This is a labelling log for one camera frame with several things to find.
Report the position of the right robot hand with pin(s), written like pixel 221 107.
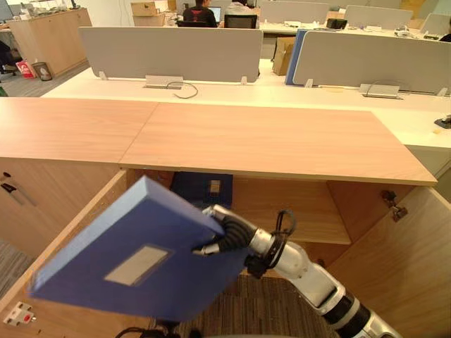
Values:
pixel 234 232

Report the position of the blue folder with grey label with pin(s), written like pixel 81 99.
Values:
pixel 84 250

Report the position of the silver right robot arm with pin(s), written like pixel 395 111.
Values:
pixel 306 273

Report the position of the dark blue folder with label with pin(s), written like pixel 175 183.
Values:
pixel 192 188

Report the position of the open wooden office cabinet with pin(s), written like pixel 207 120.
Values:
pixel 264 141

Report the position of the metal door hinge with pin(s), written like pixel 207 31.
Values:
pixel 394 206

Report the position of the wooden cabinet door with latch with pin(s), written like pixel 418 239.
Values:
pixel 70 229

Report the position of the wooden cabinet door with hinge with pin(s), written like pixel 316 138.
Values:
pixel 398 260

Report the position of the closed wooden cabinet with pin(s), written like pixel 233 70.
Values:
pixel 53 126

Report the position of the black office chair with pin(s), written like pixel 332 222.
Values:
pixel 192 24
pixel 240 21

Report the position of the tall wooden storage cabinet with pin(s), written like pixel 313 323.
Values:
pixel 49 38

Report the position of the black wrist clamp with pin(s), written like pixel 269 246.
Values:
pixel 255 266

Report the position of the brown cardboard box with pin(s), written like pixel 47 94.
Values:
pixel 283 56

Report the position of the blue divider panel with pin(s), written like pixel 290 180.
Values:
pixel 294 56

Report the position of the grey desk divider panel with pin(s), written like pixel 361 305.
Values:
pixel 294 12
pixel 169 53
pixel 437 24
pixel 378 17
pixel 373 60

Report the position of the laptop screen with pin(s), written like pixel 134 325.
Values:
pixel 215 14

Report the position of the person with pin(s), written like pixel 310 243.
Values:
pixel 199 15
pixel 241 8

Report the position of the small black box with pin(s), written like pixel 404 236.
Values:
pixel 336 23

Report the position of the large cardboard box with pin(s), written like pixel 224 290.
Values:
pixel 148 14

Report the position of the black desk device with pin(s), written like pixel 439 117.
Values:
pixel 444 122

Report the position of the dark waste bin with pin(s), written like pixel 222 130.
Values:
pixel 42 71

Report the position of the red paper bag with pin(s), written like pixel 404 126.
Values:
pixel 25 69

